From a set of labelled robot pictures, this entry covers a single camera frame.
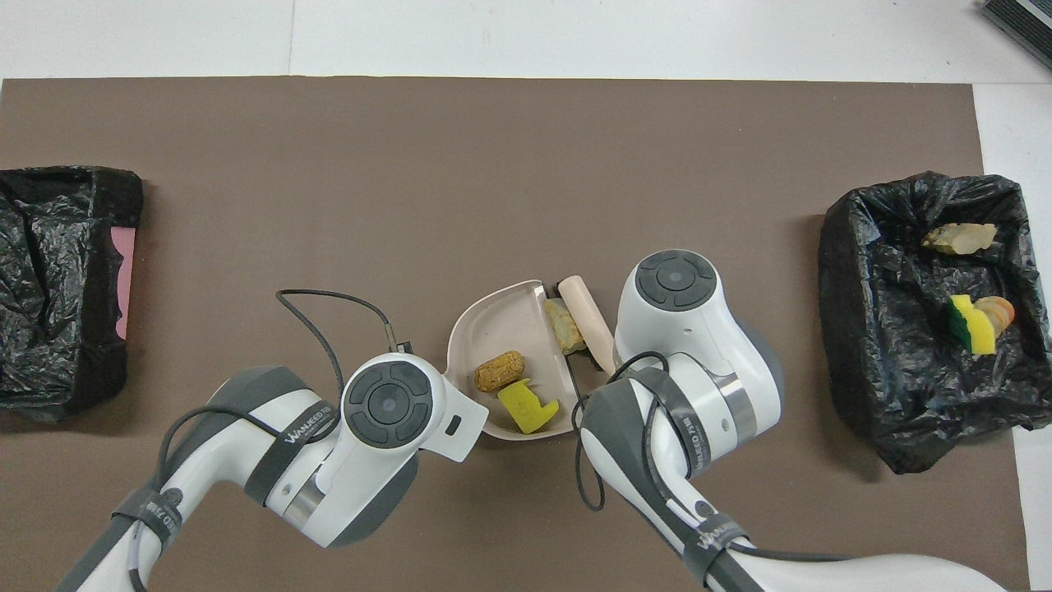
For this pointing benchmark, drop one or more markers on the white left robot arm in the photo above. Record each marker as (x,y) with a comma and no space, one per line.
(386,411)

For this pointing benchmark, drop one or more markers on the brown bread roll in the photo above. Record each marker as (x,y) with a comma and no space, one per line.
(500,372)

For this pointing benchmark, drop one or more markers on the dark ribbed panel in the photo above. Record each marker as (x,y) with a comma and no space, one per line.
(1023,25)

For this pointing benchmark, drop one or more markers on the yellow notched sponge piece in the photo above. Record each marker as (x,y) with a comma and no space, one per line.
(526,409)

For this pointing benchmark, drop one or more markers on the beige hand brush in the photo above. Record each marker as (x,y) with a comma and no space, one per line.
(585,312)

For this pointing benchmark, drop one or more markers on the large green yellow sponge piece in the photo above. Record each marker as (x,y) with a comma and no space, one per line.
(976,329)

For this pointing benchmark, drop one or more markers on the black bag lined pink bin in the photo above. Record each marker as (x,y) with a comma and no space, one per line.
(49,288)

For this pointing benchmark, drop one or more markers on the brown table mat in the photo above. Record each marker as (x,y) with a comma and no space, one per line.
(493,164)

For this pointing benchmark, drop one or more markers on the golden croissant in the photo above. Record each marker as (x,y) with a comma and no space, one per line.
(1001,311)

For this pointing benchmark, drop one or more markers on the orange striped croissant piece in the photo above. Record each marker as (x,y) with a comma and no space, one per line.
(565,327)

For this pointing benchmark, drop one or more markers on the beige plastic dustpan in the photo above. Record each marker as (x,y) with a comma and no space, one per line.
(501,325)

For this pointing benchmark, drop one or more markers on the pale flaky bread piece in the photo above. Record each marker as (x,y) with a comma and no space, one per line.
(957,238)

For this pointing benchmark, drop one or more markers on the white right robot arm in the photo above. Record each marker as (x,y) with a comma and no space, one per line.
(682,329)

